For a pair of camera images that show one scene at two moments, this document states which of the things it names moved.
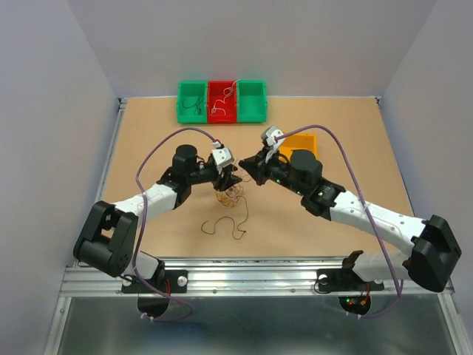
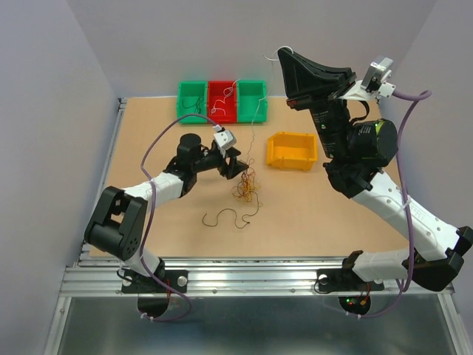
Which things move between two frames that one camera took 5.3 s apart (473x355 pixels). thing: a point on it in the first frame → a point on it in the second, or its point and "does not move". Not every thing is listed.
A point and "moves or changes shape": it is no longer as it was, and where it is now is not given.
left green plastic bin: x=191 y=102 does not move
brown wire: x=244 y=231 moves or changes shape
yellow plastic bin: x=293 y=141 does not move
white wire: x=226 y=92 does not move
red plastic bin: x=222 y=101 does not move
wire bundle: x=230 y=197 → x=248 y=186
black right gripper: x=256 y=166 → x=308 y=83
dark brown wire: x=195 y=105 does not move
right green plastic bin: x=251 y=101 does not move
